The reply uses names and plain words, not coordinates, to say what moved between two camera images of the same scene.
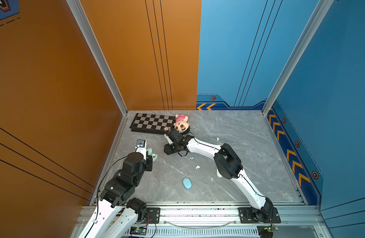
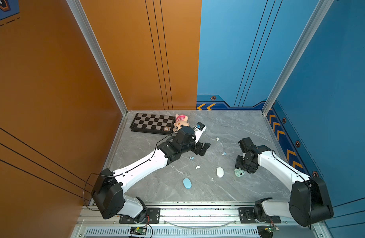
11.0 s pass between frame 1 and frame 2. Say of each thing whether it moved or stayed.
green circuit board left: stayed
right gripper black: moved
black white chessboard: stayed
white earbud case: stayed
